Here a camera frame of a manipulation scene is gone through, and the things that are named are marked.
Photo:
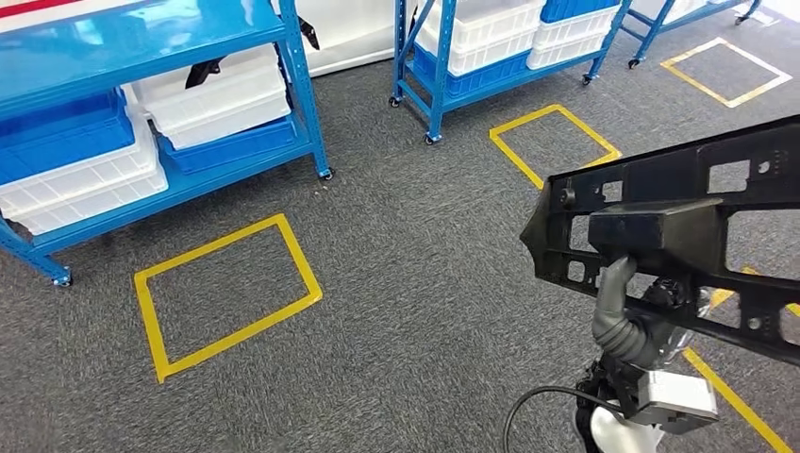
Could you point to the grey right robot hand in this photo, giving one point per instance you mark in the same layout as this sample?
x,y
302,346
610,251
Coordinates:
x,y
612,287

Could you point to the black plastic plate frame part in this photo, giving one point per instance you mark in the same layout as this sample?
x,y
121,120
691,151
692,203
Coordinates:
x,y
656,231

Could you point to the large blue metal shelf rack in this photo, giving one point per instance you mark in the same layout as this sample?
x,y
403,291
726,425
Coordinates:
x,y
125,44

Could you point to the white plastic crate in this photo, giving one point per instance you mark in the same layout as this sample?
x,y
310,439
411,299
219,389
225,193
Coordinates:
x,y
106,212
219,122
94,181
237,81
562,55
575,31
487,22
494,56

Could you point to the blue wheeled rack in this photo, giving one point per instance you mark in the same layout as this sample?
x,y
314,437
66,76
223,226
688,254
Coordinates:
x,y
442,62
648,31

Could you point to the white car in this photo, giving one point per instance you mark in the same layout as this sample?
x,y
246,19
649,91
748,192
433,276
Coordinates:
x,y
350,31

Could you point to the red barrier belt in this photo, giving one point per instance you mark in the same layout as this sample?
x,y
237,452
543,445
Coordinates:
x,y
25,7

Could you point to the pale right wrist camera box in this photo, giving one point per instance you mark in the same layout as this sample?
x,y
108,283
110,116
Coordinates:
x,y
678,397

